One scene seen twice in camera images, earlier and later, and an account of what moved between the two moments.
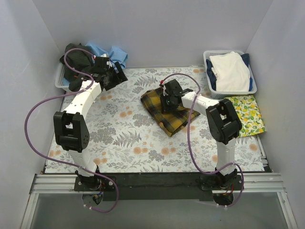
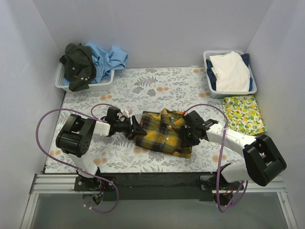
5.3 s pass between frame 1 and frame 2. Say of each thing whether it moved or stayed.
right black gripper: moved
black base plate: stayed
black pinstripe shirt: stayed
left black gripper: moved
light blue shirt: stayed
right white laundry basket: stayed
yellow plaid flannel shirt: moved
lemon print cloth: stayed
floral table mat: stayed
